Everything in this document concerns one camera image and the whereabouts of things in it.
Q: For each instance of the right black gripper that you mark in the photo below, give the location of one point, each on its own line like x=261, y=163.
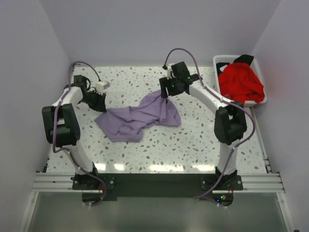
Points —
x=165, y=83

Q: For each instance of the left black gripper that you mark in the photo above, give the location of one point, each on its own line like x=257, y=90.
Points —
x=100, y=106

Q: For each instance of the purple t shirt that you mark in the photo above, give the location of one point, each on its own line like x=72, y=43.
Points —
x=126, y=124

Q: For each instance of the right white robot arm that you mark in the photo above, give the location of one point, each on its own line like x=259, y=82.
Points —
x=229, y=123

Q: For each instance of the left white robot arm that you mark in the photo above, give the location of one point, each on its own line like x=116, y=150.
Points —
x=63, y=132

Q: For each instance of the white plastic basket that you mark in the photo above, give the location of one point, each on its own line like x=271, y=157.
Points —
x=254, y=66

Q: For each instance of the red t shirt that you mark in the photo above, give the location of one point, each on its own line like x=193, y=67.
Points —
x=238, y=82

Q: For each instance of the black t shirt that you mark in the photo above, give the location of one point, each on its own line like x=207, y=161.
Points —
x=243, y=58

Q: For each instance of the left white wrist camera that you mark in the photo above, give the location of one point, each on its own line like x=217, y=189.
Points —
x=101, y=86

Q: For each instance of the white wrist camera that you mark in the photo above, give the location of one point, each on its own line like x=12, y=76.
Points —
x=101, y=86
x=169, y=69

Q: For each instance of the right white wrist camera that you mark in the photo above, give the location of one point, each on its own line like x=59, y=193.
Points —
x=169, y=69

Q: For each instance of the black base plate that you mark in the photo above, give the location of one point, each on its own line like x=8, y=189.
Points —
x=157, y=186

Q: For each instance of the aluminium frame rail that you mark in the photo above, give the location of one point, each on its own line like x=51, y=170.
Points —
x=256, y=182

